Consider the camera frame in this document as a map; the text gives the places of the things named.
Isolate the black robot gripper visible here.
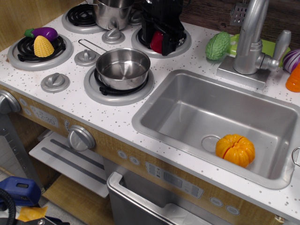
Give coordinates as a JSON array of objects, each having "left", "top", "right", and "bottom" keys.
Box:
[{"left": 138, "top": 0, "right": 187, "bottom": 56}]

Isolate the red toy sweet potato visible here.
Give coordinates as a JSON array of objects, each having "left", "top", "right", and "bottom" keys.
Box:
[{"left": 150, "top": 30, "right": 164, "bottom": 54}]

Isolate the back right stove burner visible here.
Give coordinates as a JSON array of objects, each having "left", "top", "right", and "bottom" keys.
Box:
[{"left": 131, "top": 28, "right": 192, "bottom": 59}]

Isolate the stove burner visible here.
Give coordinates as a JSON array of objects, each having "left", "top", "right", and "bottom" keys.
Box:
[
  {"left": 61, "top": 4, "right": 104, "bottom": 34},
  {"left": 7, "top": 35, "right": 73, "bottom": 71},
  {"left": 131, "top": 28, "right": 192, "bottom": 59},
  {"left": 83, "top": 66, "right": 155, "bottom": 106}
]

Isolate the silver stove knob back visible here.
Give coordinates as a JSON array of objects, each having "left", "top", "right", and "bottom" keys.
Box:
[{"left": 102, "top": 28, "right": 125, "bottom": 45}]

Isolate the silver stove knob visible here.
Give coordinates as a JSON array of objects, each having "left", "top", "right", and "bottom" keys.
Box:
[
  {"left": 102, "top": 28, "right": 125, "bottom": 45},
  {"left": 74, "top": 49, "right": 98, "bottom": 67},
  {"left": 41, "top": 73, "right": 70, "bottom": 93}
]

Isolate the silver stove knob middle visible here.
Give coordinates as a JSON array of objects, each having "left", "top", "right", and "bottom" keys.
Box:
[{"left": 74, "top": 49, "right": 98, "bottom": 67}]

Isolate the front right stove burner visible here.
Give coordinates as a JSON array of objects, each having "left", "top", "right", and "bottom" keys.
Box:
[{"left": 83, "top": 66, "right": 155, "bottom": 106}]

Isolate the back left stove burner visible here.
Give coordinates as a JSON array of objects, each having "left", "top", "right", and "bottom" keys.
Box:
[{"left": 61, "top": 4, "right": 104, "bottom": 34}]

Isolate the silver stove knob front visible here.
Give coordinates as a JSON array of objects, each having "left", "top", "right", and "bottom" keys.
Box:
[{"left": 41, "top": 73, "right": 70, "bottom": 93}]

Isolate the front left stove burner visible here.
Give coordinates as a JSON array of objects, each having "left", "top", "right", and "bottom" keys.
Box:
[{"left": 7, "top": 35, "right": 73, "bottom": 71}]

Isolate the green toy cabbage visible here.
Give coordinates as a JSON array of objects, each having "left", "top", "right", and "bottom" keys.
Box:
[{"left": 205, "top": 31, "right": 231, "bottom": 60}]

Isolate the small steel saucepan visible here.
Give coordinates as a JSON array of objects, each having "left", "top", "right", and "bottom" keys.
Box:
[{"left": 78, "top": 39, "right": 151, "bottom": 91}]

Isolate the tall steel pot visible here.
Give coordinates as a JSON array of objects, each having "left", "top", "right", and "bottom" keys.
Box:
[{"left": 86, "top": 0, "right": 134, "bottom": 30}]

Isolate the silver grater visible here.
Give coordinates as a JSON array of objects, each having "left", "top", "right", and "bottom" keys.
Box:
[{"left": 230, "top": 0, "right": 248, "bottom": 26}]

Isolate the grey sink basin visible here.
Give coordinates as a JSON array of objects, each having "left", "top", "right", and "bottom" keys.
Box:
[{"left": 132, "top": 70, "right": 300, "bottom": 189}]

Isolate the silver toy faucet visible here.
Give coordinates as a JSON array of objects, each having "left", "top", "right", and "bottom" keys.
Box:
[{"left": 217, "top": 0, "right": 292, "bottom": 90}]

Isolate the lime green cutting board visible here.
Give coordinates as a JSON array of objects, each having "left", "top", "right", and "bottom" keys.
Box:
[{"left": 227, "top": 34, "right": 291, "bottom": 68}]

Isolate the purple toy eggplant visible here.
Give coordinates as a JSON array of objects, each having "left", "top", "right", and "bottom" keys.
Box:
[{"left": 24, "top": 27, "right": 59, "bottom": 42}]

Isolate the purple toy onion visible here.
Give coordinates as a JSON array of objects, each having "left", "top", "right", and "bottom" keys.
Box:
[{"left": 283, "top": 49, "right": 300, "bottom": 74}]

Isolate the yellow toy corn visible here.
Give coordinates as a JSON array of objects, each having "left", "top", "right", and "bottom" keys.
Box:
[{"left": 34, "top": 36, "right": 54, "bottom": 58}]

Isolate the orange toy pumpkin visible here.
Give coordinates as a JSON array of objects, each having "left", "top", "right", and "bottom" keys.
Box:
[{"left": 215, "top": 134, "right": 255, "bottom": 168}]

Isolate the orange toy carrot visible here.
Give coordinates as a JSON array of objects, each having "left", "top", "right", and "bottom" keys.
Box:
[{"left": 285, "top": 64, "right": 300, "bottom": 92}]

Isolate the silver oven dial centre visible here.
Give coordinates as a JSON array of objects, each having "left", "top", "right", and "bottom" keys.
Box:
[{"left": 67, "top": 125, "right": 96, "bottom": 151}]

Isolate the silver oven dial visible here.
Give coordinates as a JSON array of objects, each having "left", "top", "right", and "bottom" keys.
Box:
[
  {"left": 67, "top": 125, "right": 96, "bottom": 151},
  {"left": 0, "top": 90, "right": 21, "bottom": 114}
]

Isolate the white oven shelf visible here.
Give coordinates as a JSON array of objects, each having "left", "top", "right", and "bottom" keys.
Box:
[{"left": 29, "top": 132, "right": 108, "bottom": 198}]

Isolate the grey dishwasher door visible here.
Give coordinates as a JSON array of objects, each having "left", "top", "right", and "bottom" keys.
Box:
[{"left": 107, "top": 172, "right": 229, "bottom": 225}]

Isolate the silver oven dial left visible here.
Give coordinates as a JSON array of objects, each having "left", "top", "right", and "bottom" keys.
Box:
[{"left": 0, "top": 90, "right": 21, "bottom": 114}]

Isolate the grey oven door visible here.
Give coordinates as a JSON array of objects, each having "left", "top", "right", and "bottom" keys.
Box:
[{"left": 0, "top": 114, "right": 44, "bottom": 189}]

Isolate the blue clamp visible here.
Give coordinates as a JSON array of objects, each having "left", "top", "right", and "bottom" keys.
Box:
[{"left": 0, "top": 176, "right": 41, "bottom": 206}]

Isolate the yellow cloth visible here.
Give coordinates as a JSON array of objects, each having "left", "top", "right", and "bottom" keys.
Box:
[{"left": 17, "top": 206, "right": 48, "bottom": 222}]

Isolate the silver wire handle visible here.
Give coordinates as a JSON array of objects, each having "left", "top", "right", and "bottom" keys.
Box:
[{"left": 292, "top": 147, "right": 300, "bottom": 167}]

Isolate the black cable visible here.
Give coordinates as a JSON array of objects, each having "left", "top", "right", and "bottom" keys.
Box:
[{"left": 0, "top": 188, "right": 16, "bottom": 225}]

